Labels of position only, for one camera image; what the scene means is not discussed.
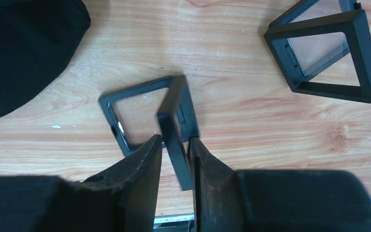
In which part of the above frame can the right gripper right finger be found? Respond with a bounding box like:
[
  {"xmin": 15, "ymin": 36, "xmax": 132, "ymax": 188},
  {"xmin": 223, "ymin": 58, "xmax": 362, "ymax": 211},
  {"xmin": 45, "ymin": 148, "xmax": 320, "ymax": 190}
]
[{"xmin": 187, "ymin": 138, "xmax": 371, "ymax": 232}]

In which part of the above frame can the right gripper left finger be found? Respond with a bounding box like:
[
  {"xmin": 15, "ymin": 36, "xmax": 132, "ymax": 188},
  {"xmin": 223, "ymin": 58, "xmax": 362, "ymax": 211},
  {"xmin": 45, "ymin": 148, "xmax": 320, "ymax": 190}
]
[{"xmin": 0, "ymin": 135, "xmax": 162, "ymax": 232}]

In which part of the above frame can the black printed t-shirt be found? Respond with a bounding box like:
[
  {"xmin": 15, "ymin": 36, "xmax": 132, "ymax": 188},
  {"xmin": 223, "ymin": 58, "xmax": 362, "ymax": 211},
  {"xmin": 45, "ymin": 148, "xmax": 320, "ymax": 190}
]
[{"xmin": 0, "ymin": 0, "xmax": 91, "ymax": 118}]

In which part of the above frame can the black square frame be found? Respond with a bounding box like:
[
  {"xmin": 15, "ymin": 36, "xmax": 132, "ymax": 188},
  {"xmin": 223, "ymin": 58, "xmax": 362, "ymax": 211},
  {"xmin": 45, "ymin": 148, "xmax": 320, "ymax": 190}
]
[
  {"xmin": 264, "ymin": 0, "xmax": 371, "ymax": 103},
  {"xmin": 98, "ymin": 75, "xmax": 200, "ymax": 191}
]

